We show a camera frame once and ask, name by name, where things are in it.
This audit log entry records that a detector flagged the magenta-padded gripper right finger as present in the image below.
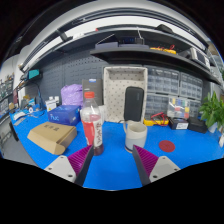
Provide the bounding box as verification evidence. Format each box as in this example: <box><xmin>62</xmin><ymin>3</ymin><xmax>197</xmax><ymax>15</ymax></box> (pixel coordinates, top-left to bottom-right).
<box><xmin>132</xmin><ymin>144</ymin><xmax>181</xmax><ymax>187</ymax></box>

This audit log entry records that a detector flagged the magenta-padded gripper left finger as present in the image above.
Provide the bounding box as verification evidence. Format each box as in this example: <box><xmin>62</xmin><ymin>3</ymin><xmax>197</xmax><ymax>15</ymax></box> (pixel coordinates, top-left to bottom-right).
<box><xmin>44</xmin><ymin>144</ymin><xmax>95</xmax><ymax>187</ymax></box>

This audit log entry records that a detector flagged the clear bottle with red label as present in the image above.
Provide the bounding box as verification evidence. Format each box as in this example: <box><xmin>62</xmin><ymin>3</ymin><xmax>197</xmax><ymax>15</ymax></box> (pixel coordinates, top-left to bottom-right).
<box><xmin>80</xmin><ymin>91</ymin><xmax>105</xmax><ymax>157</ymax></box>

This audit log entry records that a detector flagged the flat round red coaster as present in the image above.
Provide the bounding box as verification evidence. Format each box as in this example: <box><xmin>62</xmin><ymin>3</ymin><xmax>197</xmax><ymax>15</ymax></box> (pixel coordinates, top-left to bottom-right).
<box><xmin>158</xmin><ymin>139</ymin><xmax>176</xmax><ymax>153</ymax></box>

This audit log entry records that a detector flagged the brown cardboard box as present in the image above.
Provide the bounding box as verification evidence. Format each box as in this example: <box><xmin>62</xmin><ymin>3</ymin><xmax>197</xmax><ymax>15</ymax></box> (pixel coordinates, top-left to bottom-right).
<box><xmin>26</xmin><ymin>121</ymin><xmax>78</xmax><ymax>156</ymax></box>

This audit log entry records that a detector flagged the grey-white ceramic mug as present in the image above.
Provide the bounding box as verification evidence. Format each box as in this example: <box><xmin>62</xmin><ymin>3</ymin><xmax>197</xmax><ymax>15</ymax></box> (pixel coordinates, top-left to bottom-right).
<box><xmin>122</xmin><ymin>119</ymin><xmax>148</xmax><ymax>154</ymax></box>

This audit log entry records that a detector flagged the yellow multimeter with red leads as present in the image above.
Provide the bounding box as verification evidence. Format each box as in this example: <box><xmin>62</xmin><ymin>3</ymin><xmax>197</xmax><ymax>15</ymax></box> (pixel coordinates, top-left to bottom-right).
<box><xmin>143</xmin><ymin>112</ymin><xmax>170</xmax><ymax>127</ymax></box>

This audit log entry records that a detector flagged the black box with white label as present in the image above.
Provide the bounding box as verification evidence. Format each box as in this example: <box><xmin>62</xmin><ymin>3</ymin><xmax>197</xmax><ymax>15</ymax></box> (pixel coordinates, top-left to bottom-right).
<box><xmin>168</xmin><ymin>117</ymin><xmax>190</xmax><ymax>131</ymax></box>

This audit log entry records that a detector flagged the blue printed box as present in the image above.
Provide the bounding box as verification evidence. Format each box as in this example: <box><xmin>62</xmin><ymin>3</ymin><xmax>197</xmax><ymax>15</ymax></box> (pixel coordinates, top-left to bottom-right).
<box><xmin>47</xmin><ymin>104</ymin><xmax>82</xmax><ymax>127</ymax></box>

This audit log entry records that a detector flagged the flat black case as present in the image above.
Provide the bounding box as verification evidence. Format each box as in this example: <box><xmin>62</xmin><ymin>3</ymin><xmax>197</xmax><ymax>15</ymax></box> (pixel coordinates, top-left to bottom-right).
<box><xmin>187</xmin><ymin>116</ymin><xmax>208</xmax><ymax>134</ymax></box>

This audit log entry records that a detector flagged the clear box with coloured parts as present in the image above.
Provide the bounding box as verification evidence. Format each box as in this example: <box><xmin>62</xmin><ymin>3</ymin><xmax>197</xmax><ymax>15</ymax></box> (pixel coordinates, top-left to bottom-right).
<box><xmin>167</xmin><ymin>96</ymin><xmax>191</xmax><ymax>120</ymax></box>

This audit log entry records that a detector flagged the small white labelled box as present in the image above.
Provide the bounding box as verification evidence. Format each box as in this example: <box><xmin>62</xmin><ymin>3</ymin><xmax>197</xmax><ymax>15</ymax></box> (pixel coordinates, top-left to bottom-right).
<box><xmin>44</xmin><ymin>98</ymin><xmax>58</xmax><ymax>113</ymax></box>

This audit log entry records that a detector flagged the black rounded case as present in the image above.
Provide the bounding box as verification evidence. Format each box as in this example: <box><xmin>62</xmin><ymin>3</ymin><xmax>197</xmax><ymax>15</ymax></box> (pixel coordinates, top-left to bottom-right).
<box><xmin>123</xmin><ymin>86</ymin><xmax>145</xmax><ymax>123</ymax></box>

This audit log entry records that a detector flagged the purple plastic bag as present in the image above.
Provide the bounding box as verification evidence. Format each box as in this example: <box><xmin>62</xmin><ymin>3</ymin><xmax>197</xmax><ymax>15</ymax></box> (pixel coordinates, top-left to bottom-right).
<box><xmin>60</xmin><ymin>83</ymin><xmax>84</xmax><ymax>108</ymax></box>

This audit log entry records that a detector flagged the green potted plant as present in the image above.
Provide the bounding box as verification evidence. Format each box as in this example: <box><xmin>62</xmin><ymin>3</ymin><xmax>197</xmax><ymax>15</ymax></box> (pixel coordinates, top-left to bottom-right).
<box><xmin>198</xmin><ymin>91</ymin><xmax>224</xmax><ymax>134</ymax></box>

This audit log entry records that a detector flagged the grey small-parts drawer cabinet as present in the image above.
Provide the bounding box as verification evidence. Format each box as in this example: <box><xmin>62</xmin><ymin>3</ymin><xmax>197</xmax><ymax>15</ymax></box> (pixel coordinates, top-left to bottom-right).
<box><xmin>144</xmin><ymin>65</ymin><xmax>204</xmax><ymax>119</ymax></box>

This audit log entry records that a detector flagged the dark grey upright box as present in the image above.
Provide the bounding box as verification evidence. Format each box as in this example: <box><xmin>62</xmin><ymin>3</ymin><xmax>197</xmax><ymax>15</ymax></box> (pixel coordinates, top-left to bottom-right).
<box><xmin>81</xmin><ymin>78</ymin><xmax>104</xmax><ymax>107</ymax></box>

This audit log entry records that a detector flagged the white dotted tray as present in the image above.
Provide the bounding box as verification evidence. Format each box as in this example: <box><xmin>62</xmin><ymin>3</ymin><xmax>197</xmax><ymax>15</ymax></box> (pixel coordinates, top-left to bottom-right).
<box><xmin>102</xmin><ymin>66</ymin><xmax>149</xmax><ymax>124</ymax></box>

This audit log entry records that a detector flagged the small teal case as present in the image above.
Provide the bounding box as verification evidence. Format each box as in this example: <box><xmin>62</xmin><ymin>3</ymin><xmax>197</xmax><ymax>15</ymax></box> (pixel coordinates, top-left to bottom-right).
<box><xmin>28</xmin><ymin>68</ymin><xmax>40</xmax><ymax>80</ymax></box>

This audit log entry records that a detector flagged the black overhead shelf unit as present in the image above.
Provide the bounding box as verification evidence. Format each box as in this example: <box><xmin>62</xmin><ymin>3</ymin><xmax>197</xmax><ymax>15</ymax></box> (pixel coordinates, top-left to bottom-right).
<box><xmin>19</xmin><ymin>16</ymin><xmax>223</xmax><ymax>86</ymax></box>

